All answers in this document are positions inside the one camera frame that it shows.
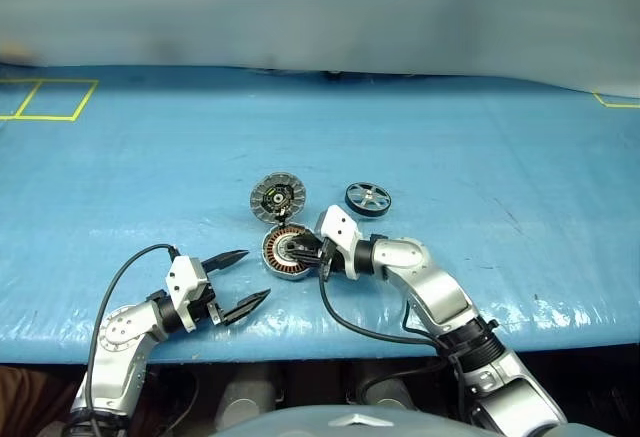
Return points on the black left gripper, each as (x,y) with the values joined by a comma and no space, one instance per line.
(202,304)

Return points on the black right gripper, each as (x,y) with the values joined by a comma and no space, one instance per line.
(322,257)

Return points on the motor housing with copper windings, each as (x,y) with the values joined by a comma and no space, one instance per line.
(275,253)

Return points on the round hinged motor lid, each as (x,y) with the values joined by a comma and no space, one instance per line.
(277,197)

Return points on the black spoked rotor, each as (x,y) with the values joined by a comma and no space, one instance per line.
(367,197)

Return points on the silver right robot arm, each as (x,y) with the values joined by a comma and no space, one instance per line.
(440,292)

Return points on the grey rounded cylinder shape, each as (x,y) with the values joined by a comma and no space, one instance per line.
(245,392)
(387,389)

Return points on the blue plastic table cover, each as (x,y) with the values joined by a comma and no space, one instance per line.
(150,182)

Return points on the grey robot torso dome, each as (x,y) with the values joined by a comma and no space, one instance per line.
(300,422)

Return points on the pale backdrop sheet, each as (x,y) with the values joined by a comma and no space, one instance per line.
(320,7)

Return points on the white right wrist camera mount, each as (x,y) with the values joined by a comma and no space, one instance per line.
(337,224)

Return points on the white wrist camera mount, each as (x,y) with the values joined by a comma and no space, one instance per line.
(182,277)
(337,224)

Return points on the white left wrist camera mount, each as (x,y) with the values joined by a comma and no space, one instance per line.
(182,277)

